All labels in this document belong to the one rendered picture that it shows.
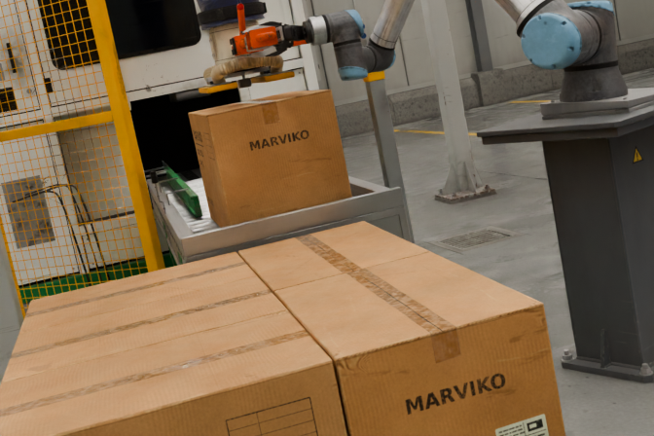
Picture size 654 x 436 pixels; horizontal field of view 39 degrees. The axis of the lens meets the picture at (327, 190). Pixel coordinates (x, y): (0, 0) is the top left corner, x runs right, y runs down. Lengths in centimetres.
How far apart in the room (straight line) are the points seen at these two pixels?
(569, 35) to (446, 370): 113
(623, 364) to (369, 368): 134
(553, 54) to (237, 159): 100
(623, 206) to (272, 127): 106
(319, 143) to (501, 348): 137
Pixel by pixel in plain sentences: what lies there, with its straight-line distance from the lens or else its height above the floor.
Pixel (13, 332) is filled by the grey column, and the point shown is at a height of 30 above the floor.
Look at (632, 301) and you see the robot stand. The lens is 276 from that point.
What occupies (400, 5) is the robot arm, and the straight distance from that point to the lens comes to 302.
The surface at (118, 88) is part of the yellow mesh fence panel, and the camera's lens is 353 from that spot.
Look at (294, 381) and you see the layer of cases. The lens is 162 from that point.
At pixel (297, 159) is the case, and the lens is 292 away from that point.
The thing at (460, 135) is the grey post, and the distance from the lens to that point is 601.
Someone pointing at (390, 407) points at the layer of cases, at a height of 43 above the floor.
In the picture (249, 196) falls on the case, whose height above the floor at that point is 68.
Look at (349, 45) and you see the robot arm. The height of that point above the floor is 107.
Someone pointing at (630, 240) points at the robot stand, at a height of 39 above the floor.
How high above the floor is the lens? 105
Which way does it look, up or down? 8 degrees down
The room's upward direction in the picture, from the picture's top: 11 degrees counter-clockwise
